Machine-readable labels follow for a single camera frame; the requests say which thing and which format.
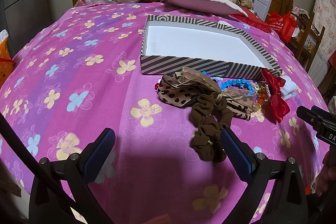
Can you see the leopard print bow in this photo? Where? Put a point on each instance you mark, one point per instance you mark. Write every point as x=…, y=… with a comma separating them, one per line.
x=181, y=89

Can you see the brown scrunchie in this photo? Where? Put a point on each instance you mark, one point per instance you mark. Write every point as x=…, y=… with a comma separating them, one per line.
x=210, y=117

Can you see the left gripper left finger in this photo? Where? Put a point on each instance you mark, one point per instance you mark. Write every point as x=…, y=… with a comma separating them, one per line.
x=96, y=153

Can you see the wooden chair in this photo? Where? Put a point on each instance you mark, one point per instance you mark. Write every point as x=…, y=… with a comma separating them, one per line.
x=305, y=45

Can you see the pink white pillow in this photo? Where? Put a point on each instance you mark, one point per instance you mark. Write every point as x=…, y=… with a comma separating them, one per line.
x=216, y=7

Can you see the light blue fluffy scrunchie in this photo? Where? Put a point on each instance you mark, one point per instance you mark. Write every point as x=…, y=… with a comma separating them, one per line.
x=289, y=88

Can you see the person's right hand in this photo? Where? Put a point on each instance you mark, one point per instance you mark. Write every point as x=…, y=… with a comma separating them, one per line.
x=327, y=173

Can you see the red shopping bag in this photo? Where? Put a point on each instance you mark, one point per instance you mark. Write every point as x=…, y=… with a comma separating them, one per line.
x=283, y=25

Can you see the red satin bow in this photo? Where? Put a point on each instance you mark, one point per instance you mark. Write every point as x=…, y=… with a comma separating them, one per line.
x=277, y=105

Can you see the black white striped box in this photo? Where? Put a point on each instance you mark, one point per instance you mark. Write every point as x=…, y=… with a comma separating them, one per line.
x=171, y=43

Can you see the red pillow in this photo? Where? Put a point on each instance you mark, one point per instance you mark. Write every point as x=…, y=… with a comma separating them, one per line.
x=250, y=17

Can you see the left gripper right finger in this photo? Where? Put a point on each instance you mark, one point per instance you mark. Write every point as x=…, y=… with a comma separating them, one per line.
x=240, y=156

